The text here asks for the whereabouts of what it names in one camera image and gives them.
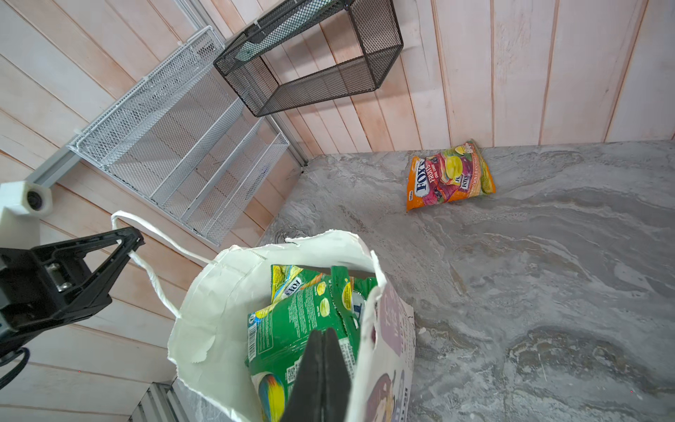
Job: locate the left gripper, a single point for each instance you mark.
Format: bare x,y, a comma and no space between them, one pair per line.
59,284

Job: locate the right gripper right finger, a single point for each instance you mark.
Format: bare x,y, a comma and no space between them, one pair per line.
337,381

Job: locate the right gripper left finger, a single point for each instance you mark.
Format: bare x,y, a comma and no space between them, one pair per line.
305,403

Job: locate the green candy bag back side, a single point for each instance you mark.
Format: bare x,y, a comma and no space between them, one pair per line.
279,333

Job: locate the green Spring Tea candy bag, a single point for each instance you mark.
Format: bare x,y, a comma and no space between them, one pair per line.
289,279

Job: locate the white paper bag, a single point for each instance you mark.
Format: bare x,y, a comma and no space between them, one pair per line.
208,343

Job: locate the small orange candy bag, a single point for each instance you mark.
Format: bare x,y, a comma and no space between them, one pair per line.
451,175

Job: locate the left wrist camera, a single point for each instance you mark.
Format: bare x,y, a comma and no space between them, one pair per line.
23,206

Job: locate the white wire mesh shelf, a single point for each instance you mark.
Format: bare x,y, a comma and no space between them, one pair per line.
183,141

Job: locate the black mesh wall basket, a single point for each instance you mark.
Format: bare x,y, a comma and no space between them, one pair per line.
300,53

